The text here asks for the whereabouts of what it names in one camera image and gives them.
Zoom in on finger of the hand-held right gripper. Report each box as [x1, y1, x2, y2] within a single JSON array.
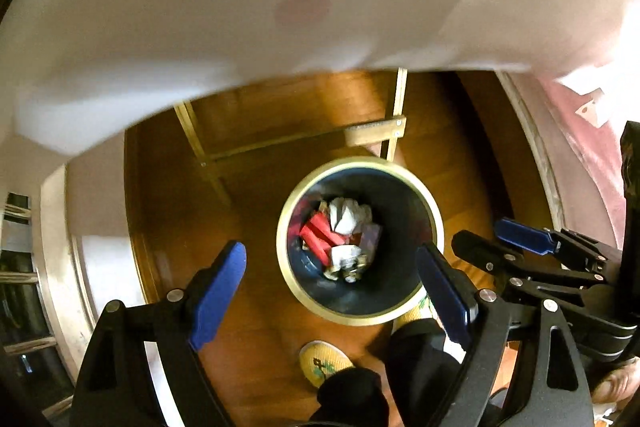
[[493, 217, 622, 272], [451, 229, 608, 308]]

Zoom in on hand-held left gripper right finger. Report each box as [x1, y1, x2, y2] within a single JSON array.
[[415, 242, 597, 427]]

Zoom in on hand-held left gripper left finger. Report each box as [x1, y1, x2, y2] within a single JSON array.
[[74, 240, 248, 427]]

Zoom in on round blue trash bin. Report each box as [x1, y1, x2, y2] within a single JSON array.
[[276, 157, 445, 327]]

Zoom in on red wrapper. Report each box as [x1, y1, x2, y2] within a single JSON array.
[[300, 212, 351, 259]]

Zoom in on white paper bag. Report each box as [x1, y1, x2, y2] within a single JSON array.
[[327, 199, 373, 233]]

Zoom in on person's right hand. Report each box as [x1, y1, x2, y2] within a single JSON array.
[[591, 357, 640, 408]]

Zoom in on yellow knitted slipper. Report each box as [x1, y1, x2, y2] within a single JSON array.
[[395, 292, 436, 324], [299, 341, 356, 388]]

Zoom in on person's black pants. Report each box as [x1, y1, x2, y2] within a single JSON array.
[[309, 317, 471, 427]]

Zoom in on pink bed blanket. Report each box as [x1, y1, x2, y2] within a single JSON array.
[[510, 72, 631, 253]]

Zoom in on window with metal grille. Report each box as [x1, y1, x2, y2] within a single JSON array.
[[0, 192, 68, 413]]

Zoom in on wooden chair frame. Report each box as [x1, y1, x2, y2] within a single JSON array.
[[174, 67, 408, 208]]

